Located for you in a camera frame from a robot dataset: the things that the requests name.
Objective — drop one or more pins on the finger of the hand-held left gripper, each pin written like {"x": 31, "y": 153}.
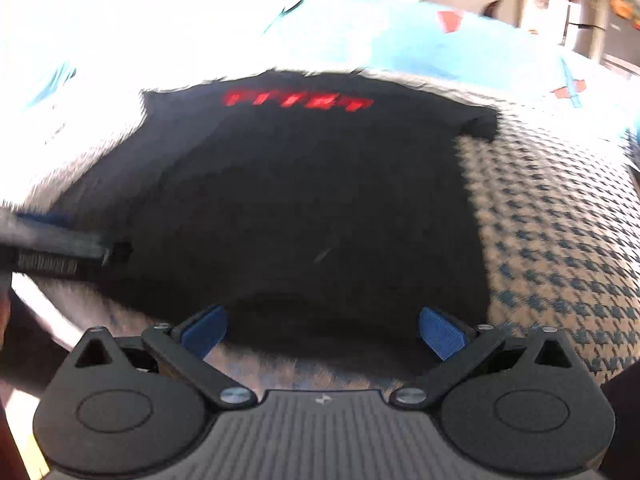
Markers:
{"x": 60, "y": 245}

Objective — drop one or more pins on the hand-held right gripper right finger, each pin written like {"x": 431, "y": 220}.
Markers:
{"x": 441, "y": 332}

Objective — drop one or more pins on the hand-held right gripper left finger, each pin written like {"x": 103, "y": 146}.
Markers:
{"x": 205, "y": 332}

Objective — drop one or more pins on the black sweatshirt with red print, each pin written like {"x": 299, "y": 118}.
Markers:
{"x": 300, "y": 200}

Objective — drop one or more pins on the houndstooth bed mat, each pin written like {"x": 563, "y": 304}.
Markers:
{"x": 550, "y": 240}

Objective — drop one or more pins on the blue printed bed sheet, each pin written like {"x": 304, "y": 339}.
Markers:
{"x": 400, "y": 35}

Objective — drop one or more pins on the beige cabinet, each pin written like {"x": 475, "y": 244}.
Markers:
{"x": 550, "y": 10}

